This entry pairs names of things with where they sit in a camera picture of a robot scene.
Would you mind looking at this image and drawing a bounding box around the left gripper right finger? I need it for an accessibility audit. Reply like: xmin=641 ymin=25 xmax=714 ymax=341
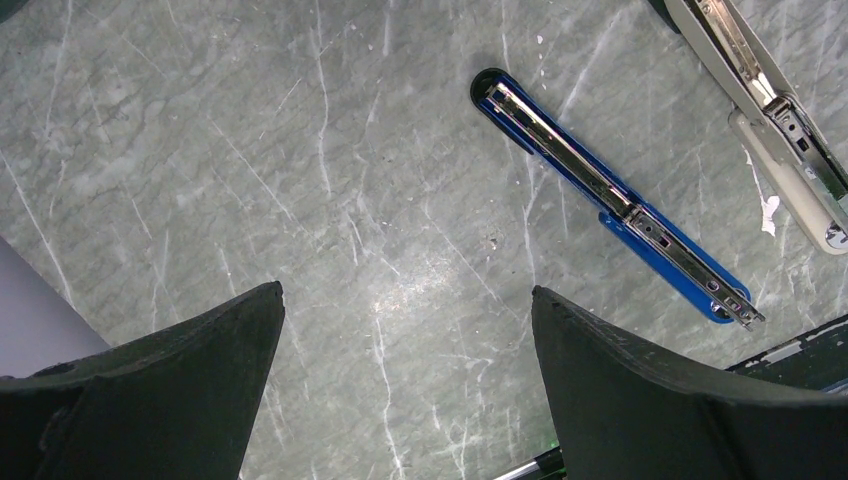
xmin=531 ymin=286 xmax=847 ymax=479

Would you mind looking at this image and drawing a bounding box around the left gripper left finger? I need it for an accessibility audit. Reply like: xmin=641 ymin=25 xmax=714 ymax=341
xmin=1 ymin=281 xmax=285 ymax=479

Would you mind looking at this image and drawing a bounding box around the blue stapler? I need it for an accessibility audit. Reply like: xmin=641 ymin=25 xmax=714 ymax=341
xmin=470 ymin=68 xmax=765 ymax=329

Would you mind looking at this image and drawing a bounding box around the black beige stapler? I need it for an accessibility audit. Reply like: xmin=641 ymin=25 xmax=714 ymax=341
xmin=651 ymin=0 xmax=847 ymax=255

